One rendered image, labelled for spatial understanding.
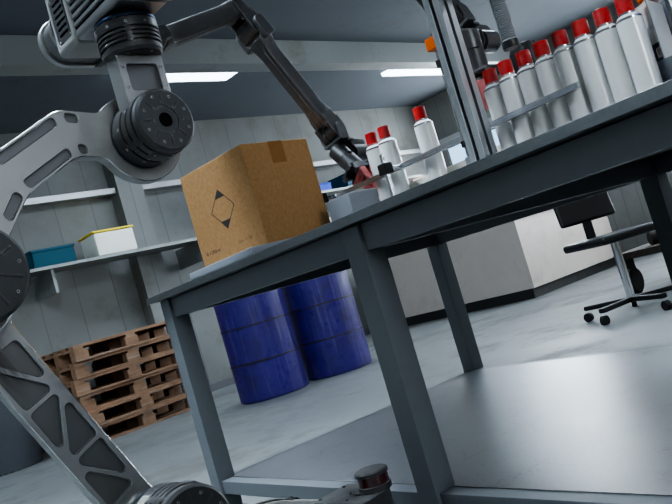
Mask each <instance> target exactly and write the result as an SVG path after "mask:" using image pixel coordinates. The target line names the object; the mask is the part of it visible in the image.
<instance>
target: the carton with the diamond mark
mask: <svg viewBox="0 0 672 504"><path fill-rule="evenodd" d="M180 181H181V184H182V188H183V191H184V195H185V198H186V202H187V205H188V209H189V212H190V216H191V219H192V223H193V227H194V230H195V234H196V237H197V241H198V244H199V248H200V251H201V255H202V258H203V262H204V265H205V267H207V266H209V265H211V264H214V263H216V262H218V261H220V260H223V259H225V258H227V257H230V256H232V255H234V254H236V253H239V252H241V251H243V250H246V249H248V248H250V247H254V246H258V245H263V244H267V243H271V242H276V241H280V240H284V239H289V238H293V237H296V236H299V235H301V234H303V233H306V232H308V231H311V230H313V229H315V228H318V227H320V226H322V225H325V224H327V223H330V219H329V216H328V212H327V209H326V205H325V202H324V198H323V195H322V192H321V188H320V185H319V181H318V178H317V175H316V171H315V168H314V164H313V161H312V158H311V154H310V151H309V147H308V144H307V141H306V139H305V138H304V139H293V140H282V141H281V140H277V141H267V142H261V143H250V144H239V145H238V146H236V147H234V148H233V149H231V150H229V151H227V152H226V153H224V154H222V155H220V156H219V157H217V158H215V159H213V160H212V161H210V162H208V163H206V164H205V165H203V166H201V167H199V168H198V169H196V170H194V171H192V172H191V173H189V174H187V175H186V176H184V177H182V178H180Z"/></svg>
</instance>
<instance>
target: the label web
mask: <svg viewBox="0 0 672 504"><path fill-rule="evenodd" d="M646 3H647V6H648V9H649V12H650V15H649V12H648V9H647V6H646ZM646 3H645V1H644V2H643V3H642V4H640V5H639V6H638V7H637V8H635V12H639V13H641V14H642V16H643V19H644V23H645V26H646V29H647V32H648V35H649V38H650V41H651V45H652V48H653V51H654V54H655V57H656V60H657V62H658V61H660V60H662V59H663V56H664V59H665V58H667V57H669V56H671V55H672V35H671V31H670V28H669V25H668V22H667V19H666V16H665V13H664V10H663V6H662V4H660V3H656V2H653V1H649V0H646ZM650 16H651V18H650ZM651 19H652V22H653V25H654V28H655V31H656V34H657V37H658V40H657V37H656V34H655V31H654V28H653V25H652V22H651ZM658 41H659V44H660V47H661V50H662V53H663V56H662V53H661V50H660V47H659V44H658Z"/></svg>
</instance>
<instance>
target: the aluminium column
mask: <svg viewBox="0 0 672 504"><path fill-rule="evenodd" d="M422 3H423V6H424V10H425V13H426V16H427V19H428V23H429V26H430V29H431V33H432V36H433V39H434V42H435V46H436V49H437V52H438V56H439V59H440V62H441V66H442V69H443V72H444V75H445V79H446V82H447V85H448V89H449V92H450V95H451V98H452V102H453V105H454V108H455V112H456V115H457V118H458V121H459V125H460V128H461V131H462V135H463V138H464V141H465V144H466V148H467V151H468V154H469V158H470V161H471V163H473V162H475V161H478V160H480V159H482V158H485V157H487V156H490V155H492V154H494V153H497V152H498V150H497V147H496V144H495V141H494V137H493V134H492V131H491V127H490V124H489V121H488V118H487V114H486V111H485V108H484V105H483V101H482V98H481V95H480V92H479V88H478V85H477V82H476V78H475V75H474V72H473V69H472V65H471V62H470V59H469V56H468V52H467V49H466V46H465V43H464V39H463V36H462V33H461V29H460V26H459V23H458V20H457V16H456V13H455V10H454V7H453V3H452V0H422Z"/></svg>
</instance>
